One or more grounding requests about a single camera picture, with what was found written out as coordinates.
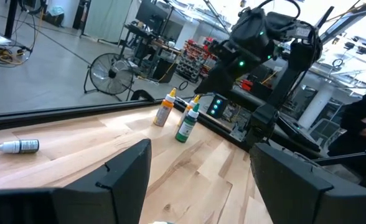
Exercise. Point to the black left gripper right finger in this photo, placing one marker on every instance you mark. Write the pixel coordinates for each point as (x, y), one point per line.
(295, 199)

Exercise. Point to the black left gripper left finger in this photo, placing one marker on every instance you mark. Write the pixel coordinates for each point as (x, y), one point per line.
(77, 205)

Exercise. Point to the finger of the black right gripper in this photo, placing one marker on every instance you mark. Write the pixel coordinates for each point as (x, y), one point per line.
(229, 79)
(211, 81)

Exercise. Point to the yellow food coloring bottle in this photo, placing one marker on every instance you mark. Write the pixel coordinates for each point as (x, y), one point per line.
(183, 116)
(163, 113)

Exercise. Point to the green food coloring bottle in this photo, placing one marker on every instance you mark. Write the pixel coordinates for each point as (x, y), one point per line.
(186, 129)

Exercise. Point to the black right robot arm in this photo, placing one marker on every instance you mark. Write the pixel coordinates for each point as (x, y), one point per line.
(284, 85)

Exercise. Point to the black box with green lights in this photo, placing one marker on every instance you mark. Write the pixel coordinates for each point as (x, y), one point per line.
(217, 105)

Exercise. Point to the shelf with red bins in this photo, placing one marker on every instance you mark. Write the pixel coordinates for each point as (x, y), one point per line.
(195, 59)

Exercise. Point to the cluttered work desk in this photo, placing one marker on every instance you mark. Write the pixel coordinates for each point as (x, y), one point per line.
(145, 40)

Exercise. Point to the small dark dropper bottle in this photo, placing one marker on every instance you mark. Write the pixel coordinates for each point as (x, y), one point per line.
(27, 146)

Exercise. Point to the black computer monitor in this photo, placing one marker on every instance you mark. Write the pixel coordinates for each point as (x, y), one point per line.
(152, 14)

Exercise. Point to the black floor fan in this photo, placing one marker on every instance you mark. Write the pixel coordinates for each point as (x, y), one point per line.
(110, 73)

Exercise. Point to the person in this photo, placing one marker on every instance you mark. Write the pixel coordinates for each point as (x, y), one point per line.
(357, 109)

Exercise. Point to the black table frame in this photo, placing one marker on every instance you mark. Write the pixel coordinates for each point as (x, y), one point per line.
(61, 113)

